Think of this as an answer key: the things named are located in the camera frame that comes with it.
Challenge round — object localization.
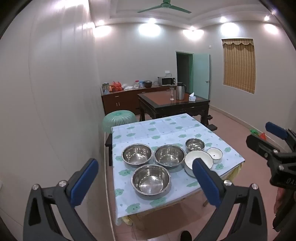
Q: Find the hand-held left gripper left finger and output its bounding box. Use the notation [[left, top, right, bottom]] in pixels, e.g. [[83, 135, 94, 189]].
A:
[[23, 158, 100, 241]]

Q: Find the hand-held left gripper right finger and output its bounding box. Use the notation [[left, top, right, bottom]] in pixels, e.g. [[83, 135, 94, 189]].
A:
[[192, 158, 275, 241]]

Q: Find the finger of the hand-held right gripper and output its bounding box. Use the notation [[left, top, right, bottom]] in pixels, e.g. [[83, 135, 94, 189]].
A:
[[265, 122, 296, 151], [246, 134, 279, 161]]

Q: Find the large white enamel bowl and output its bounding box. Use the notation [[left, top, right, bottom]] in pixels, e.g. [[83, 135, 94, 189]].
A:
[[184, 151, 213, 178]]

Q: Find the small white bowl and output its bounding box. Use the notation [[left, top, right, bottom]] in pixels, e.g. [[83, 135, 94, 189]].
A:
[[206, 148, 223, 163]]

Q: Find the small stainless steel bowl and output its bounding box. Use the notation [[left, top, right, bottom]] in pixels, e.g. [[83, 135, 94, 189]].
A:
[[185, 138, 205, 151]]

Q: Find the large stainless steel bowl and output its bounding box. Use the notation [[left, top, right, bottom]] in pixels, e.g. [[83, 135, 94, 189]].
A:
[[154, 145, 186, 167], [131, 164, 171, 201], [122, 144, 153, 168]]

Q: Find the person's right hand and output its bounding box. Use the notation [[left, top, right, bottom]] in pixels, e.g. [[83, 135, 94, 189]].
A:
[[274, 187, 287, 214]]

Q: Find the dark wooden stool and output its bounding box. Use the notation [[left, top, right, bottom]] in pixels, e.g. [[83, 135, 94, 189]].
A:
[[105, 133, 113, 167]]

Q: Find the person's dark shoe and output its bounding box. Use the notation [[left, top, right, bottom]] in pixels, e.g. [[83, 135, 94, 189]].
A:
[[180, 230, 193, 241]]

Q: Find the yellow striped window curtain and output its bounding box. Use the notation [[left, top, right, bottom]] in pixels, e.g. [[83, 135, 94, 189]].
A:
[[221, 38, 257, 94]]

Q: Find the green cloud print tablecloth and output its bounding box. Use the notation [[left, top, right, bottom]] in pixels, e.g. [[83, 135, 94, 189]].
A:
[[111, 113, 245, 226]]

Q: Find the teal door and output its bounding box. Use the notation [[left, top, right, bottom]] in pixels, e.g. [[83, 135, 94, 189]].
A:
[[193, 53, 211, 99]]

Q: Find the brown wooden sideboard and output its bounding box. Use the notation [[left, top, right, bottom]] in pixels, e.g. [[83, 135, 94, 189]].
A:
[[101, 85, 176, 116]]

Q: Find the steel thermos jug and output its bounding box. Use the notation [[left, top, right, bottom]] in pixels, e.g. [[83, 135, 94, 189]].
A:
[[176, 82, 185, 100]]

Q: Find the dark wooden table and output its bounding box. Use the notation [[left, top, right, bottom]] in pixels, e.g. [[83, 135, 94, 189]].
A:
[[137, 90, 211, 123]]

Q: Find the white microwave oven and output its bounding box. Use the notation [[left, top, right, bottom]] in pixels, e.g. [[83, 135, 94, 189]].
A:
[[158, 76, 175, 87]]

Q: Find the green ceiling fan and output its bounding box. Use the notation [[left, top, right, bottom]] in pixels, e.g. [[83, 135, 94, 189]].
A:
[[137, 0, 192, 14]]

